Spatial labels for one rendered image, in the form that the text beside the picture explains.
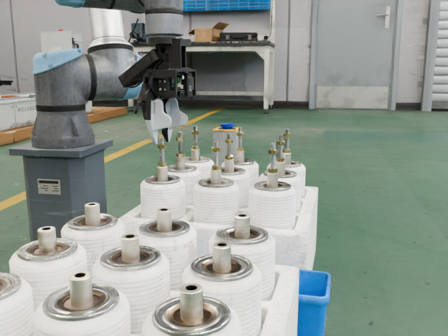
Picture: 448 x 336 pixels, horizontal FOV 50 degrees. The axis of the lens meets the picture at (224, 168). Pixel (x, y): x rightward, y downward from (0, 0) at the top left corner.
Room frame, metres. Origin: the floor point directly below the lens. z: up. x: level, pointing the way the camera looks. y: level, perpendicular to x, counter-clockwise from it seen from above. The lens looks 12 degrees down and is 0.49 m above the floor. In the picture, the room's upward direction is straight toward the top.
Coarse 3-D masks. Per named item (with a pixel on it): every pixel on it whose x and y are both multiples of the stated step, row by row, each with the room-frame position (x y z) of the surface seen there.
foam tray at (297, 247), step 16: (192, 208) 1.03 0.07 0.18; (304, 208) 1.03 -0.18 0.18; (128, 224) 0.94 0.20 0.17; (192, 224) 0.92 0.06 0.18; (208, 224) 0.92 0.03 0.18; (304, 224) 0.92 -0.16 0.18; (208, 240) 0.90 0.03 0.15; (288, 240) 0.86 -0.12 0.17; (304, 240) 0.85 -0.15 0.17; (288, 256) 0.86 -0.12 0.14; (304, 256) 0.85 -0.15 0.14
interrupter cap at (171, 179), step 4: (152, 176) 1.02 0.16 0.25; (156, 176) 1.03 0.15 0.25; (168, 176) 1.02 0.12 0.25; (172, 176) 1.03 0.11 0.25; (176, 176) 1.02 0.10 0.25; (148, 180) 0.99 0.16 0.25; (152, 180) 0.99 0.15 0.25; (156, 180) 1.00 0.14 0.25; (168, 180) 1.00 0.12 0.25; (172, 180) 0.99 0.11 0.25; (176, 180) 0.98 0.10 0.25; (180, 180) 1.00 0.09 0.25; (156, 184) 0.96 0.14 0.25; (160, 184) 0.96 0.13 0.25; (164, 184) 0.96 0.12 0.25
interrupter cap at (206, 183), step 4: (200, 180) 0.98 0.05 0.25; (204, 180) 0.99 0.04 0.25; (208, 180) 0.99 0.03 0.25; (224, 180) 0.99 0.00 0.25; (228, 180) 0.99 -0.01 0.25; (232, 180) 0.98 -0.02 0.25; (200, 184) 0.95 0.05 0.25; (204, 184) 0.95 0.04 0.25; (208, 184) 0.95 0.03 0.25; (220, 184) 0.96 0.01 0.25; (224, 184) 0.95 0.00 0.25; (228, 184) 0.95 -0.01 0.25; (232, 184) 0.95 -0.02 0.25
